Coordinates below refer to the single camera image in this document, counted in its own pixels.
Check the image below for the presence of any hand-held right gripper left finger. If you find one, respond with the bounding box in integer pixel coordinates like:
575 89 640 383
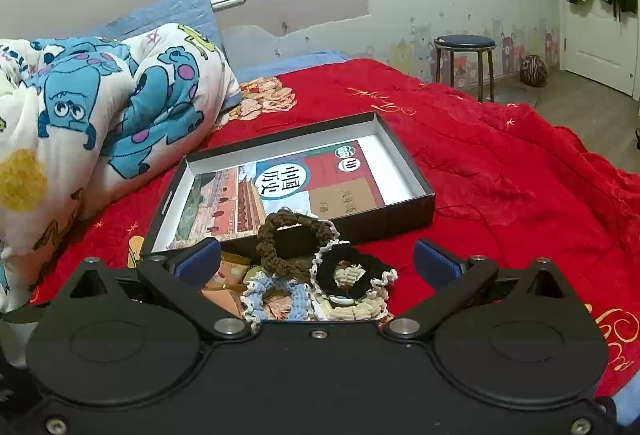
67 237 252 342

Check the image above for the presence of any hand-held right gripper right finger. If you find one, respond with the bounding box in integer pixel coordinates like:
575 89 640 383
384 238 572 342

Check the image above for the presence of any black shallow cardboard box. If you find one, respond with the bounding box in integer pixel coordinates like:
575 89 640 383
141 111 436 261

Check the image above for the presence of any brown crochet scrunchie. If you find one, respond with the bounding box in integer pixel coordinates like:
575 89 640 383
256 211 337 275

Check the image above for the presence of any black scrunchie with white trim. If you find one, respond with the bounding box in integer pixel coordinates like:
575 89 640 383
310 242 398 303

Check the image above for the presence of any beige crochet scrunchie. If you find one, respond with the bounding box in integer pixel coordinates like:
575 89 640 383
320 285 391 322

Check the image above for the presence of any blue and white scrunchie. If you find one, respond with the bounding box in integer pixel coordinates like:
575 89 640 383
240 267 321 333

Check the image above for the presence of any red blanket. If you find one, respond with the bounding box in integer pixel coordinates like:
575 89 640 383
30 58 640 401

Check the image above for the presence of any picture cover book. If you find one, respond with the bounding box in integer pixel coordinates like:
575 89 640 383
172 142 386 251

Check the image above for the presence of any cartoon monster print quilt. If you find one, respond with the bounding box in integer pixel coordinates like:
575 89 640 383
0 22 243 316

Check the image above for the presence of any light blue bedsheet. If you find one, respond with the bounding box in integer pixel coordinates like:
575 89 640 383
235 50 351 82

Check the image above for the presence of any striped ball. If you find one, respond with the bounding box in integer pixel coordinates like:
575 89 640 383
520 54 549 87

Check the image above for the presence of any round blue-topped stool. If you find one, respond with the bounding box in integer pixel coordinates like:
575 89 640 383
433 35 497 103

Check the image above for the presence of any blue pillow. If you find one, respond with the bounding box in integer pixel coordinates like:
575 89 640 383
92 0 231 66

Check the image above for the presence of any white door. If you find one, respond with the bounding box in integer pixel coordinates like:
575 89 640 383
547 0 640 96

